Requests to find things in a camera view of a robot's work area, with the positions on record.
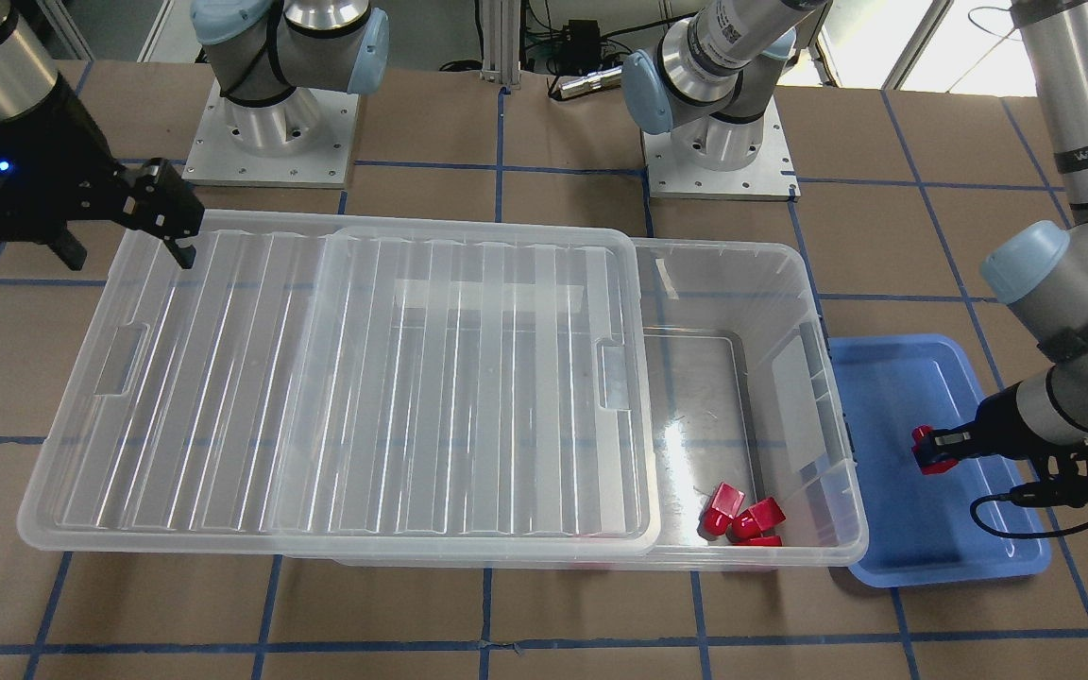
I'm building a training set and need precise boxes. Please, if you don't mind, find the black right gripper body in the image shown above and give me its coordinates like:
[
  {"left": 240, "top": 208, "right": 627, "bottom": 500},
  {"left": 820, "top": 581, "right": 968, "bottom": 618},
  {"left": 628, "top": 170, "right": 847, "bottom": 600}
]
[{"left": 0, "top": 75, "right": 206, "bottom": 248}]

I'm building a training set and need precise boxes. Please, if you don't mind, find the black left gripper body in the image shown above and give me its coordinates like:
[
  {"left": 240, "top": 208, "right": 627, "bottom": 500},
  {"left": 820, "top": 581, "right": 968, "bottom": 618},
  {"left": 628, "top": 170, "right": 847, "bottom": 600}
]
[{"left": 929, "top": 423, "right": 992, "bottom": 463}]

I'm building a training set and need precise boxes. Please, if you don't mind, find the red block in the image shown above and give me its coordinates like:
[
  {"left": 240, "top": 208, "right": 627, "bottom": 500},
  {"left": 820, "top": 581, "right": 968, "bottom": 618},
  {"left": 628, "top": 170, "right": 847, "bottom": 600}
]
[
  {"left": 911, "top": 425, "right": 959, "bottom": 475},
  {"left": 698, "top": 482, "right": 744, "bottom": 539},
  {"left": 728, "top": 498, "right": 787, "bottom": 543},
  {"left": 733, "top": 535, "right": 783, "bottom": 548}
]

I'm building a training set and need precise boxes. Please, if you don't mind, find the clear plastic box lid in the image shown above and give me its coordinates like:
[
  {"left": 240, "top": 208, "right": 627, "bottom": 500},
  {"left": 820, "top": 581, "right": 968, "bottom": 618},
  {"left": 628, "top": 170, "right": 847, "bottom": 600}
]
[{"left": 17, "top": 210, "right": 662, "bottom": 567}]

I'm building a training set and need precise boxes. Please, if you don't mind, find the clear plastic storage box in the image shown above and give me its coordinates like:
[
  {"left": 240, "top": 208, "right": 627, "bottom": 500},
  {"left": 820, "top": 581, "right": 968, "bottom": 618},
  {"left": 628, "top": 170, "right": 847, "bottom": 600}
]
[{"left": 264, "top": 235, "right": 869, "bottom": 570}]

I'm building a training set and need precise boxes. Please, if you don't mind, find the blue plastic tray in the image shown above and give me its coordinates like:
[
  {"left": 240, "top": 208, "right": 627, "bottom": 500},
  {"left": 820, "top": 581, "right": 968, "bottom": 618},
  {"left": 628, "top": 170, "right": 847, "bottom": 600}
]
[{"left": 829, "top": 334, "right": 1052, "bottom": 588}]

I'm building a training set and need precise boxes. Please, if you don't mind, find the black power adapter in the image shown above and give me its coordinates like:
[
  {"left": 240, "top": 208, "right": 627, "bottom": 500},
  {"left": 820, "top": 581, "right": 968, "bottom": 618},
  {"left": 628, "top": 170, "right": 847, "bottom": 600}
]
[{"left": 560, "top": 18, "right": 602, "bottom": 63}]

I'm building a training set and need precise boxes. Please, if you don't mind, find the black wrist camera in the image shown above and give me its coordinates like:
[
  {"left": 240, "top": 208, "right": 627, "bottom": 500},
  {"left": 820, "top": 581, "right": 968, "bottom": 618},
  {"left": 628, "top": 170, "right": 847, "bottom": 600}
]
[{"left": 1010, "top": 442, "right": 1088, "bottom": 508}]

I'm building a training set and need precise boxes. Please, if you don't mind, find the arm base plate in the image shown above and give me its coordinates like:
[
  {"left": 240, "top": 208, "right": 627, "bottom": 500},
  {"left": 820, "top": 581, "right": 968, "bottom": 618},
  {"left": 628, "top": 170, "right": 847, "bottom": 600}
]
[
  {"left": 640, "top": 99, "right": 802, "bottom": 201},
  {"left": 182, "top": 83, "right": 362, "bottom": 190}
]

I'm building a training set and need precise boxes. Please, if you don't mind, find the aluminium frame post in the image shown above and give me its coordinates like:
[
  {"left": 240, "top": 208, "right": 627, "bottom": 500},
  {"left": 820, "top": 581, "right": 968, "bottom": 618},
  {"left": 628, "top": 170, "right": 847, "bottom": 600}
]
[{"left": 478, "top": 1, "right": 523, "bottom": 91}]

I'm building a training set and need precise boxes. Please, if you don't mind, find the black cables bundle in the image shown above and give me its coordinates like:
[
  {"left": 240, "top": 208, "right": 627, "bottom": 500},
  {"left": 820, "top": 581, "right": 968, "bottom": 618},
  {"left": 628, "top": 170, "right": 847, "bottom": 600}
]
[{"left": 435, "top": 0, "right": 696, "bottom": 100}]

